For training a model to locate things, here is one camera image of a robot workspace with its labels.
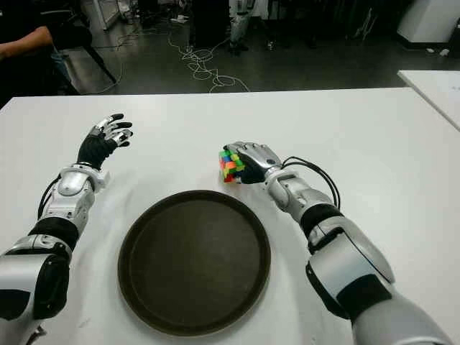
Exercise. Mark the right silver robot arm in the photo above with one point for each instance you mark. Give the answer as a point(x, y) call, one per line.
point(345, 258)

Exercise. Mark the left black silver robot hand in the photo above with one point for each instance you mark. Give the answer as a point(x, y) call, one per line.
point(94, 149)

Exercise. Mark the dark brown round plate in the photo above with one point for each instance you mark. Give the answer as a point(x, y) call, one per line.
point(194, 258)

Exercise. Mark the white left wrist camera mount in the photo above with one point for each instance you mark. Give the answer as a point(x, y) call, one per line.
point(103, 179)

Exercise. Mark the small white floor object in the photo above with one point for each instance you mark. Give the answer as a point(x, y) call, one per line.
point(444, 52)

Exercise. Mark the white board panel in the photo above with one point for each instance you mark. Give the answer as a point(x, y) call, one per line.
point(109, 14)

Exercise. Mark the black chair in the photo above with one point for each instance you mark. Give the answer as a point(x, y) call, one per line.
point(102, 66)

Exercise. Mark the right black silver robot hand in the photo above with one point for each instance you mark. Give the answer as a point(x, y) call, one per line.
point(258, 161)

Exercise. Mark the black cabinet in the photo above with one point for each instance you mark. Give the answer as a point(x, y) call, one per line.
point(210, 21)

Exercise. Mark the pale folding stand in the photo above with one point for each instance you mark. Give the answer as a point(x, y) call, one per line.
point(364, 25)

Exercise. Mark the white power strip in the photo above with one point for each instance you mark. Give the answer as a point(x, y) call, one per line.
point(179, 18)

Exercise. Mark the white machine housing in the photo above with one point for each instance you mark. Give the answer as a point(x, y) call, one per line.
point(424, 21)

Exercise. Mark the multicoloured Rubik's cube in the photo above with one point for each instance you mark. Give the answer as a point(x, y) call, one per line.
point(230, 167)

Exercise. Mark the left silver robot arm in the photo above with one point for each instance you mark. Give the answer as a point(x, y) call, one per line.
point(68, 187)

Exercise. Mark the seated person in black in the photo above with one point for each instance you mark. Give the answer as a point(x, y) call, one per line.
point(21, 43)

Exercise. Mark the white side table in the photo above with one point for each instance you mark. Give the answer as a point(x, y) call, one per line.
point(435, 90)

